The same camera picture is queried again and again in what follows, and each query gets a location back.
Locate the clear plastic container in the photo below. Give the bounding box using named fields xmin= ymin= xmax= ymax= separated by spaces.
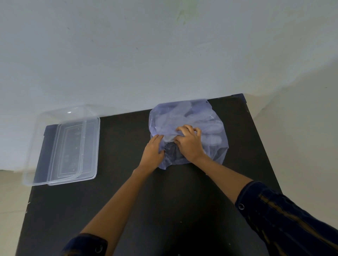
xmin=22 ymin=105 xmax=101 ymax=187

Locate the person's left hand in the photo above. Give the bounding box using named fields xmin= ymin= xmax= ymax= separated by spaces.
xmin=138 ymin=134 xmax=166 ymax=173

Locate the translucent blue plastic bag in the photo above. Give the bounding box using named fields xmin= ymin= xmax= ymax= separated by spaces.
xmin=148 ymin=99 xmax=229 ymax=170

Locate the black table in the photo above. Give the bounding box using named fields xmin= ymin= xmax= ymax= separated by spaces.
xmin=15 ymin=93 xmax=282 ymax=256

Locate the person's right forearm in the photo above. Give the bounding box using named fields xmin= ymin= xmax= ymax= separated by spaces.
xmin=193 ymin=155 xmax=254 ymax=205

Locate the person's right hand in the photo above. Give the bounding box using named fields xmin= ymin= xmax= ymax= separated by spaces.
xmin=173 ymin=124 xmax=208 ymax=164

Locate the clear plastic container lid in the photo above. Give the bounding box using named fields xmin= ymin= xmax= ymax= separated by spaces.
xmin=48 ymin=118 xmax=101 ymax=186

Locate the dark blue right shirt sleeve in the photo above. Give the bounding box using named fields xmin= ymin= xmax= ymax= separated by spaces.
xmin=235 ymin=180 xmax=338 ymax=256

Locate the dark blue shirt sleeve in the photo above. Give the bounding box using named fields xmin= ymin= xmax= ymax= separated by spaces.
xmin=235 ymin=180 xmax=338 ymax=256
xmin=62 ymin=233 xmax=108 ymax=256

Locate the person's left forearm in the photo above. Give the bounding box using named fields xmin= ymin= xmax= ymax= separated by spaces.
xmin=79 ymin=166 xmax=154 ymax=256

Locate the dark blue left shirt sleeve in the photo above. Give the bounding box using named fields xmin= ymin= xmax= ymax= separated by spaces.
xmin=62 ymin=233 xmax=108 ymax=256

